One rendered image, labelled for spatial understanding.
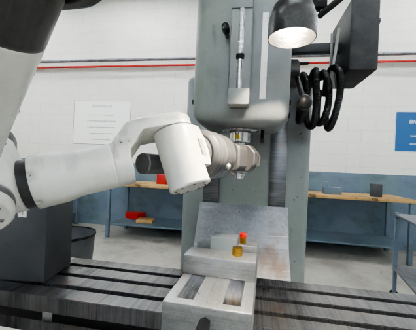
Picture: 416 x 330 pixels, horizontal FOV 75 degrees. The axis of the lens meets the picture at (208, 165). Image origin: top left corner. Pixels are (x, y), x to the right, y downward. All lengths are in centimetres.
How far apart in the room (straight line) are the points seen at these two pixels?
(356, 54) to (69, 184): 82
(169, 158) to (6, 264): 55
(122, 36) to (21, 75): 568
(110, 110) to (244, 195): 482
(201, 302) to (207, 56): 46
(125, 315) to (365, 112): 493
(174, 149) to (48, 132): 598
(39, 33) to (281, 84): 42
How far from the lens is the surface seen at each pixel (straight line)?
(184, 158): 40
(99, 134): 570
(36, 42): 29
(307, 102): 56
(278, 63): 59
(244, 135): 62
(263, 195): 101
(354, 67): 93
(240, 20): 58
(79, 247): 238
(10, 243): 83
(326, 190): 434
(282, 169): 101
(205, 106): 57
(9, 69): 29
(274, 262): 96
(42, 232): 78
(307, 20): 45
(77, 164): 39
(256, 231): 99
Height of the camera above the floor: 122
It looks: level
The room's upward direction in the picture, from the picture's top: 3 degrees clockwise
